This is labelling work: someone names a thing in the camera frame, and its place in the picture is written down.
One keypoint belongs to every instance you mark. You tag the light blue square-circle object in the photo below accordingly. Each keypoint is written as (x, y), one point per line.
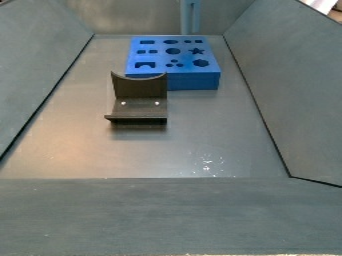
(190, 16)

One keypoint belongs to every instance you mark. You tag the black curved fixture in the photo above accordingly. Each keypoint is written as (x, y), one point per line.
(140, 99)

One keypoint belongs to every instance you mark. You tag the blue foam shape tray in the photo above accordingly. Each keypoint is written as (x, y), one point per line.
(181, 56)

